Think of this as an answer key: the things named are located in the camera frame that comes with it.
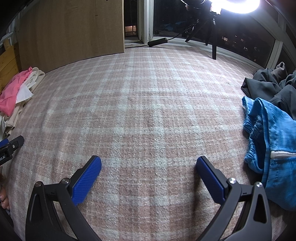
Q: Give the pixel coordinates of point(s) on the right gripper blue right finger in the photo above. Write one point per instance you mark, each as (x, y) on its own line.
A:
(254, 222)

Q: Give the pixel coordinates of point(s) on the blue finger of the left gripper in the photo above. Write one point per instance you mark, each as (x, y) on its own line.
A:
(4, 142)

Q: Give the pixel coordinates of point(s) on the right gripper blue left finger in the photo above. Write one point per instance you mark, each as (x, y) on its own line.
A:
(43, 222)

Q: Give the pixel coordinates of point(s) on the blue satin jacket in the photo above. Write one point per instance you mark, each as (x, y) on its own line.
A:
(271, 149)

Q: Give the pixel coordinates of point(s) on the person's left hand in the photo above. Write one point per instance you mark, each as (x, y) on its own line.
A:
(3, 196)

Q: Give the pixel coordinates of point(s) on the pink folded garment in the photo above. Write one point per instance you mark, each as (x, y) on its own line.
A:
(9, 93)

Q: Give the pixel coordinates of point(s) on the white folded cloth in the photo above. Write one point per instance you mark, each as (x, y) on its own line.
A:
(23, 94)

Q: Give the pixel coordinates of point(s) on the beige folded garment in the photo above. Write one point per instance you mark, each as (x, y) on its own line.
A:
(8, 123)

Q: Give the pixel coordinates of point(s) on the light wooden cabinet panel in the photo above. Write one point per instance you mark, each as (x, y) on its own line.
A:
(52, 34)

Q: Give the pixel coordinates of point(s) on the dark grey garment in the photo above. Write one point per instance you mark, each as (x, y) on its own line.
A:
(273, 85)

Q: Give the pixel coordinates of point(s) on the pink plaid blanket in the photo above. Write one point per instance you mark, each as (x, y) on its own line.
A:
(148, 113)

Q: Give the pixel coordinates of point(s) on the black power adapter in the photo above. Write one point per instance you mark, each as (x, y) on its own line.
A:
(157, 42)

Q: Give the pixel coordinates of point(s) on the black tripod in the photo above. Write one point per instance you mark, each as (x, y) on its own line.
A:
(202, 17)

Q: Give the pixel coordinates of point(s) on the white window frame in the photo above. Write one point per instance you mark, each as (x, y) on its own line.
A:
(145, 20)

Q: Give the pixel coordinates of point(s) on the bright ring light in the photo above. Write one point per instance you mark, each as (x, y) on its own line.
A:
(238, 7)

